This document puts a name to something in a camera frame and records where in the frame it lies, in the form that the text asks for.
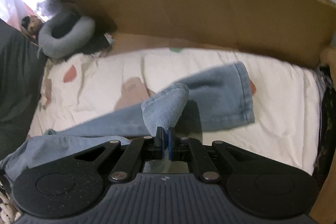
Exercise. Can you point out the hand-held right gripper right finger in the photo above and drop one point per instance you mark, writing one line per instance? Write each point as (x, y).
(170, 145)

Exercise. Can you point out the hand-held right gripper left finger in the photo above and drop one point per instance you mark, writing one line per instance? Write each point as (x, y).
(162, 145)

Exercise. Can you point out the light blue denim jeans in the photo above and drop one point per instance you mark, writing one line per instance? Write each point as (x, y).
(210, 92)

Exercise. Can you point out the bear print cream blanket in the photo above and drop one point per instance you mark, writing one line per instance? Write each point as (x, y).
(275, 119)

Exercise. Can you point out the small black cloth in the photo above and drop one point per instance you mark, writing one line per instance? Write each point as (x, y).
(97, 43)

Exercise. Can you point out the grey neck pillow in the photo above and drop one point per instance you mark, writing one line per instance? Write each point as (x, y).
(86, 29)

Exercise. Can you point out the brown cardboard sheet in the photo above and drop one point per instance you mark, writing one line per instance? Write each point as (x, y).
(197, 8)

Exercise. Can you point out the dark grey pillow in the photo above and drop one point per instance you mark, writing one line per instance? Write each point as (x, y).
(18, 77)

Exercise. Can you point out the small plush doll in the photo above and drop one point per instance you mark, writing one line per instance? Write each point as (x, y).
(32, 27)

